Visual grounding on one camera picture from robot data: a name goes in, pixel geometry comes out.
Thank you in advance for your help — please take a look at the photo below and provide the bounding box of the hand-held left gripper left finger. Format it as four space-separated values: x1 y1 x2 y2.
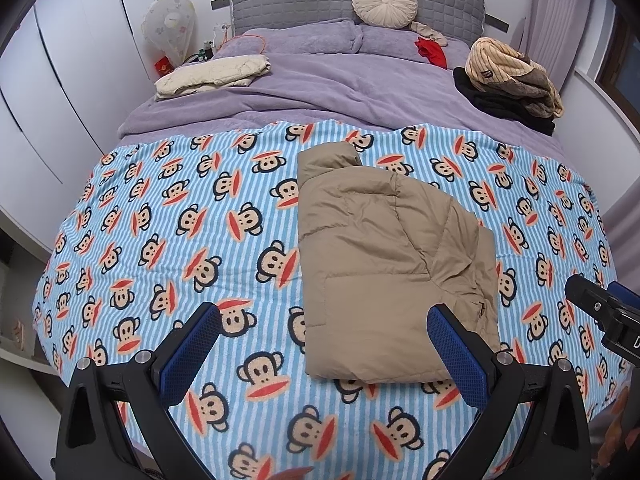
50 301 222 480

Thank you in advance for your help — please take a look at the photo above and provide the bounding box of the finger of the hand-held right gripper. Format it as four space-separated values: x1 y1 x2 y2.
565 274 631 331
606 281 640 311

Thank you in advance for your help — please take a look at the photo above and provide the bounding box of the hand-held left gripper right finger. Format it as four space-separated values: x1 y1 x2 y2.
427 302 593 480

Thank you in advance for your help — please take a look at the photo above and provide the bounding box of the beige puffer jacket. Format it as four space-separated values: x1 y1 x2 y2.
296 141 502 385

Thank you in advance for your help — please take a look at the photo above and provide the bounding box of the pile of brown black clothes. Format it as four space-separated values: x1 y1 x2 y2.
465 37 565 118

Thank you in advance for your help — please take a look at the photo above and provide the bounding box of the monkey print striped blanket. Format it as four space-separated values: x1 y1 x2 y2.
32 120 631 480

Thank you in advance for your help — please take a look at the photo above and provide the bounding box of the black folded garment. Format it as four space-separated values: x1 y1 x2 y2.
452 66 557 136

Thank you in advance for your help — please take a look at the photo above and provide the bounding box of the dark framed window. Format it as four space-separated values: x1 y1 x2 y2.
595 7 640 96

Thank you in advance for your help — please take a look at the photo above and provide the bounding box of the cream folded garment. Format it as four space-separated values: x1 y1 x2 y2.
154 55 272 100

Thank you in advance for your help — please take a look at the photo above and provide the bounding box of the red cloth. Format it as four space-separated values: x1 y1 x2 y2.
415 37 448 68

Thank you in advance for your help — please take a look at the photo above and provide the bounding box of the purple duvet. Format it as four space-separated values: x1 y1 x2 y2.
117 20 566 161

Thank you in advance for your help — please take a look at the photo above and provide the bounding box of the white wardrobe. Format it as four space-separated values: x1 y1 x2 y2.
0 0 161 256

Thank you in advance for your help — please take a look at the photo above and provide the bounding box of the small beige cloth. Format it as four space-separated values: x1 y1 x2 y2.
410 21 451 46

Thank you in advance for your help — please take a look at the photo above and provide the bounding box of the purple pillow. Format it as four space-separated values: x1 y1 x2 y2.
215 19 358 58
357 25 471 63

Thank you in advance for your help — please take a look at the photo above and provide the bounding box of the fan with white cover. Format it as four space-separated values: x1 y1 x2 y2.
141 0 197 66

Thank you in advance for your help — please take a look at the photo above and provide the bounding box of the round cream cushion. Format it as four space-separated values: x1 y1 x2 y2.
351 0 418 27

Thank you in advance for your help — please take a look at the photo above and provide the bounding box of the orange cable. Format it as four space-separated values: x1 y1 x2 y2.
227 34 266 56

